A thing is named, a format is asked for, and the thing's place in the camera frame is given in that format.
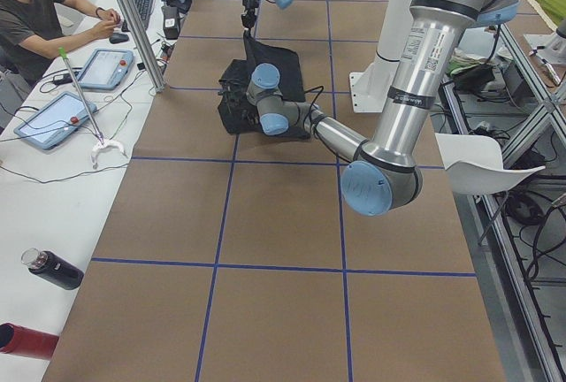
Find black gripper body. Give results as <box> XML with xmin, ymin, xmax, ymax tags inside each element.
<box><xmin>242</xmin><ymin>0</ymin><xmax>260</xmax><ymax>15</ymax></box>

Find black graphic t-shirt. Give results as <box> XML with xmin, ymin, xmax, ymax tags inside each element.
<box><xmin>218</xmin><ymin>30</ymin><xmax>310</xmax><ymax>140</ymax></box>

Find black keyboard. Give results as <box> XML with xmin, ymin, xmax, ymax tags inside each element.
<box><xmin>133</xmin><ymin>0</ymin><xmax>155</xmax><ymax>30</ymax></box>

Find black computer mouse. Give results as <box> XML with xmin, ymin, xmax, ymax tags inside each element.
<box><xmin>109</xmin><ymin>32</ymin><xmax>129</xmax><ymax>44</ymax></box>

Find far blue teach pendant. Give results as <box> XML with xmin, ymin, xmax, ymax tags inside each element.
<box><xmin>78</xmin><ymin>49</ymin><xmax>134</xmax><ymax>91</ymax></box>

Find blue teach pendant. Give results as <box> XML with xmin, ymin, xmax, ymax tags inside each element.
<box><xmin>78</xmin><ymin>49</ymin><xmax>134</xmax><ymax>91</ymax></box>
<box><xmin>13</xmin><ymin>92</ymin><xmax>88</xmax><ymax>150</ymax></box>

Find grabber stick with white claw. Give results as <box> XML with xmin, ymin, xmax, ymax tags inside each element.
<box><xmin>58</xmin><ymin>47</ymin><xmax>127</xmax><ymax>170</ymax></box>

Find seated person in grey shirt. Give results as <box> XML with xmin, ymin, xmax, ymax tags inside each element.
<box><xmin>1</xmin><ymin>0</ymin><xmax>121</xmax><ymax>86</ymax></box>

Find near blue teach pendant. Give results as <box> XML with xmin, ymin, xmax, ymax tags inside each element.
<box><xmin>13</xmin><ymin>92</ymin><xmax>88</xmax><ymax>150</ymax></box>

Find white plastic chair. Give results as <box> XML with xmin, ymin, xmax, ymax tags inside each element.
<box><xmin>435</xmin><ymin>133</ymin><xmax>546</xmax><ymax>195</ymax></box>

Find black water bottle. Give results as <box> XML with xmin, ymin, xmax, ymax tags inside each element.
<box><xmin>20</xmin><ymin>248</ymin><xmax>84</xmax><ymax>290</ymax></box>

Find red cylinder bottle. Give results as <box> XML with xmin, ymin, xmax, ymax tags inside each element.
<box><xmin>1</xmin><ymin>323</ymin><xmax>59</xmax><ymax>360</ymax></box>

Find aluminium frame post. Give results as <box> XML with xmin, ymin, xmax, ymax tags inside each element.
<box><xmin>117</xmin><ymin>0</ymin><xmax>165</xmax><ymax>93</ymax></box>

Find white camera mast pedestal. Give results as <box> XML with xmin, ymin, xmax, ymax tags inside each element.
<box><xmin>349</xmin><ymin>0</ymin><xmax>413</xmax><ymax>113</ymax></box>

